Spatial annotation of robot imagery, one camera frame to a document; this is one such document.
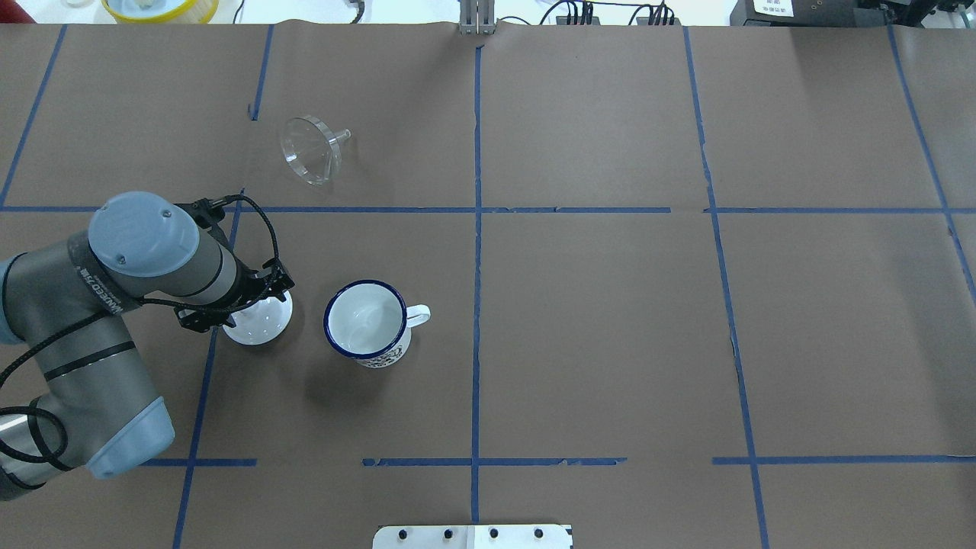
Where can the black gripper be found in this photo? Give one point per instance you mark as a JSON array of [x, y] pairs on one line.
[[245, 284]]

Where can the yellow rimmed bowl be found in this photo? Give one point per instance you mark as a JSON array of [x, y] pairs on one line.
[[161, 12]]

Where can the black device with label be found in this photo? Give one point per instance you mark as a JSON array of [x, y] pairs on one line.
[[834, 14]]

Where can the grey metal bracket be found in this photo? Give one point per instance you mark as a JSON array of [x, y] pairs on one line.
[[477, 17]]

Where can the white enamel mug lid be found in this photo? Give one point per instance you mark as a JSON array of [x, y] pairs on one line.
[[262, 322]]

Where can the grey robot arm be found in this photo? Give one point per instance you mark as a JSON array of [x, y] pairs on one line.
[[66, 303]]

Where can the brown paper table cover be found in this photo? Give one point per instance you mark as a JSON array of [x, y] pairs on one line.
[[602, 327]]

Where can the blue tape strip lengthwise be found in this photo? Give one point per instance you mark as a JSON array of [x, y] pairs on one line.
[[478, 243], [724, 305], [206, 381]]

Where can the blue tape strip crosswise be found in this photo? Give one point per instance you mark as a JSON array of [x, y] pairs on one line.
[[595, 462], [842, 210]]

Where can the blue tape strip right crosswise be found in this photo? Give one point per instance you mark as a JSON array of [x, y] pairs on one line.
[[842, 210]]

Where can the white enamel mug blue rim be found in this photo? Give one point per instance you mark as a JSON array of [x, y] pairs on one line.
[[369, 322]]

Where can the blue tape strip near crosswise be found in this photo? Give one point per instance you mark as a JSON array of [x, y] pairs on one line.
[[595, 462]]

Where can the blue tape strip right lengthwise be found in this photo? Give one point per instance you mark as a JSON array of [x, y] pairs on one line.
[[724, 305]]

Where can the clear plastic funnel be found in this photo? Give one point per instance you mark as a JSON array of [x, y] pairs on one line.
[[312, 149]]

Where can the blue tape strip far left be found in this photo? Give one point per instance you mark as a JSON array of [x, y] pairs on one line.
[[29, 53]]

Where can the white metal mounting plate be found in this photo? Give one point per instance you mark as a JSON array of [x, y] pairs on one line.
[[475, 536]]

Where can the black cable plugs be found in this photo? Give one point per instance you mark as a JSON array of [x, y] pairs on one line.
[[620, 13]]

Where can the blue tape strip centre lengthwise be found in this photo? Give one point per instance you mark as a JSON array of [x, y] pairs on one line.
[[478, 243]]

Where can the blue tape strip far right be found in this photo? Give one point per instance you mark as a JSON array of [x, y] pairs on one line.
[[941, 195]]

